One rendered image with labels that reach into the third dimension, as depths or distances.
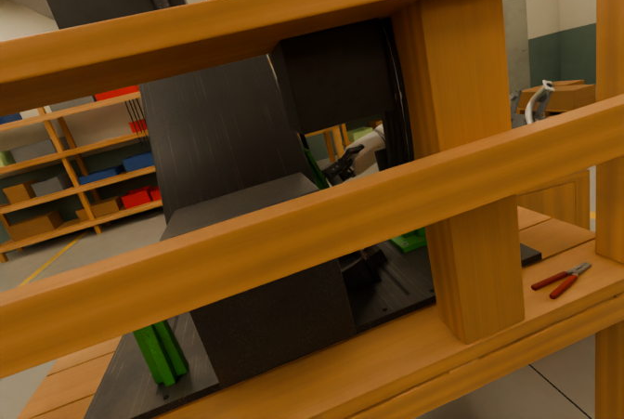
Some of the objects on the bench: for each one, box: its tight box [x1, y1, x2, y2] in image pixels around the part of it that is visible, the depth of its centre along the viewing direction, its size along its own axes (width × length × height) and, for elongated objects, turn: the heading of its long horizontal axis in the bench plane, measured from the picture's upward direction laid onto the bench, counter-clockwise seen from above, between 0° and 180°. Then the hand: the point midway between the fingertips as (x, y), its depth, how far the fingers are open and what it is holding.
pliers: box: [531, 262, 592, 299], centre depth 73 cm, size 16×5×1 cm, turn 151°
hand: (334, 175), depth 87 cm, fingers open, 5 cm apart
